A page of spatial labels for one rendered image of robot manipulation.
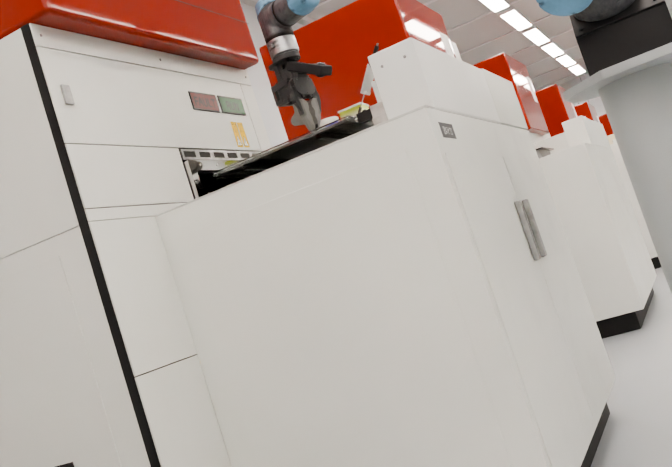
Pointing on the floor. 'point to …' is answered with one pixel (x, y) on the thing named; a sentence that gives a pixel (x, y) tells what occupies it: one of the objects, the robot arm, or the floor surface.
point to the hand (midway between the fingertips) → (315, 127)
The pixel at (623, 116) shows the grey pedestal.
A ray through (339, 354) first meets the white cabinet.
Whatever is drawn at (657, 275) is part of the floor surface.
